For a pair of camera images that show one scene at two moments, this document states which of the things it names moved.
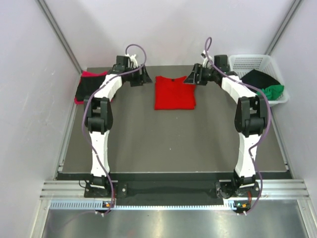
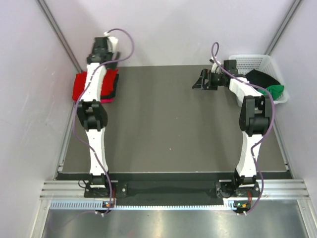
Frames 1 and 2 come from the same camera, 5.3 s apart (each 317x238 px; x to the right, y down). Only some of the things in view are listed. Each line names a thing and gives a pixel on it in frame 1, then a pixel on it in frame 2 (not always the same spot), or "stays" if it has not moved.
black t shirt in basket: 259,80 stays
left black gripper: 144,77 to 117,56
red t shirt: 174,94 to 107,85
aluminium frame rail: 270,189 stays
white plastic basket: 238,63 stays
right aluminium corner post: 292,11 stays
